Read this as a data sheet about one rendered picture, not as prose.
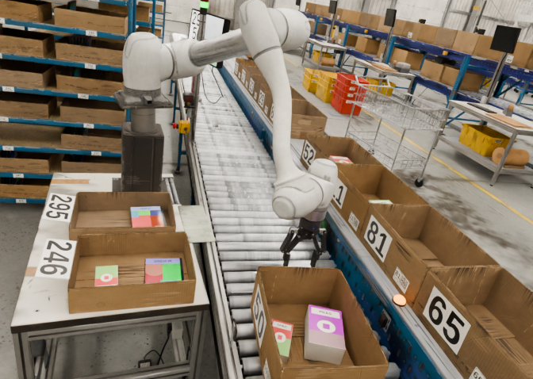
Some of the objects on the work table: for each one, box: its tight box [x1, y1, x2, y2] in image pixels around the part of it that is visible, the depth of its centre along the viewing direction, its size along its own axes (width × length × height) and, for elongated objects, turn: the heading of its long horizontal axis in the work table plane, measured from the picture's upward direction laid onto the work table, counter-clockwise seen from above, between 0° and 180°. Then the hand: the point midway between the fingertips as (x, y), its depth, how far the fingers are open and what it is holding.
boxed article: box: [94, 266, 118, 286], centre depth 131 cm, size 7×13×4 cm, turn 179°
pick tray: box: [68, 192, 176, 241], centre depth 161 cm, size 28×38×10 cm
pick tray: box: [67, 232, 197, 314], centre depth 135 cm, size 28×38×10 cm
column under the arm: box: [112, 122, 168, 192], centre depth 186 cm, size 26×26×33 cm
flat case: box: [144, 258, 184, 283], centre depth 140 cm, size 14×19×2 cm
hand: (299, 262), depth 145 cm, fingers open, 10 cm apart
